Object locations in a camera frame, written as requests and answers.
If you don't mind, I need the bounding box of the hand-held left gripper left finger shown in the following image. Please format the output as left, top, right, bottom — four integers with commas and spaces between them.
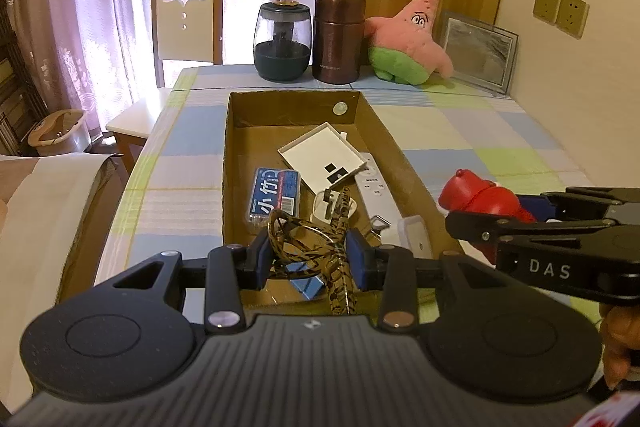
112, 229, 273, 335

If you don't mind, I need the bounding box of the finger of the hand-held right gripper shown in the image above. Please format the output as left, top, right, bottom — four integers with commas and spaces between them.
517, 187, 640, 224
445, 211, 640, 248

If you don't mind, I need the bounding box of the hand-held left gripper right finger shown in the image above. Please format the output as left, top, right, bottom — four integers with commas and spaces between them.
345, 228, 518, 335

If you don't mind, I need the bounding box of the red toy figure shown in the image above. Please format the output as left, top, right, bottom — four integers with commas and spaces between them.
437, 169, 536, 258

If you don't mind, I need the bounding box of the white square night light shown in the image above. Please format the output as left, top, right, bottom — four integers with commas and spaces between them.
380, 214, 432, 258

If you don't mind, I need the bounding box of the blue dental floss box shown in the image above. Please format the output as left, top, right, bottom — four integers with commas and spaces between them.
248, 167, 301, 228

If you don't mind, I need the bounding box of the white plug adapter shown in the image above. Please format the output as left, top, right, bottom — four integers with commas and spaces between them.
311, 189, 358, 233

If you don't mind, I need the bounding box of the white remote control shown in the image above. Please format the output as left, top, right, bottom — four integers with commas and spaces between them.
352, 152, 401, 228

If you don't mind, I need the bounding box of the brown cardboard box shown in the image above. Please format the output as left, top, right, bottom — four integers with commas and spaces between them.
221, 90, 463, 308

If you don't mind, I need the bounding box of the white square tray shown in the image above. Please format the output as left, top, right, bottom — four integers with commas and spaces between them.
277, 122, 371, 188

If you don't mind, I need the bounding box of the person's right hand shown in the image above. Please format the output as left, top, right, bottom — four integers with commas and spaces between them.
598, 302, 640, 390

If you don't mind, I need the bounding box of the red white printed cloth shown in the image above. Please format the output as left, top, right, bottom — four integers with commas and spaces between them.
575, 387, 640, 427

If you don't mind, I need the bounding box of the pink starfish plush toy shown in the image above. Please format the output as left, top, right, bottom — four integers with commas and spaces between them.
363, 0, 455, 86

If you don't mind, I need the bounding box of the dark glass jar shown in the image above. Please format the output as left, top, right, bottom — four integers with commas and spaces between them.
253, 0, 313, 82

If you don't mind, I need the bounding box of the brown metal canister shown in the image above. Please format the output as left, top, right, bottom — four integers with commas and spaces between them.
312, 0, 367, 84

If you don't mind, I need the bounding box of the white bed sheet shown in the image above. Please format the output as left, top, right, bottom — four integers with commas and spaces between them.
0, 152, 106, 408

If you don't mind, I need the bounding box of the white wooden chair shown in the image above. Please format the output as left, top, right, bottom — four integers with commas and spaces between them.
105, 0, 225, 178

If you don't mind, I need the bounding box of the wicker basket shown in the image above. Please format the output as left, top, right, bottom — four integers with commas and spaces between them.
27, 109, 87, 158

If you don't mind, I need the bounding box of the pink lace curtain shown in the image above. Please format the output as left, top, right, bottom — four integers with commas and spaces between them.
0, 0, 301, 142

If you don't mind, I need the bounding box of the grey picture frame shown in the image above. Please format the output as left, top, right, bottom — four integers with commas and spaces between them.
438, 10, 519, 96

